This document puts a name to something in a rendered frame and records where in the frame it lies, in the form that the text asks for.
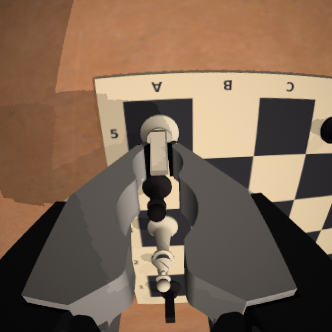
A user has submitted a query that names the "black and cream chessboard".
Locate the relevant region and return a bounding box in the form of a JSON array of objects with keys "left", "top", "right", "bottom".
[{"left": 95, "top": 71, "right": 332, "bottom": 304}]

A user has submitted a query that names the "white chess bishop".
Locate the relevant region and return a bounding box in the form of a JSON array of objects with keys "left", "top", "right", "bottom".
[{"left": 147, "top": 215, "right": 178, "bottom": 275}]

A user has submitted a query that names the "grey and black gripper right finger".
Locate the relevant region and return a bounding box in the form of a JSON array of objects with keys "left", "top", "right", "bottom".
[{"left": 167, "top": 140, "right": 332, "bottom": 332}]

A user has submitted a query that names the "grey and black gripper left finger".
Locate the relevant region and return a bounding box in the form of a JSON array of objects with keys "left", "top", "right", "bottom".
[{"left": 0, "top": 142, "right": 150, "bottom": 332}]

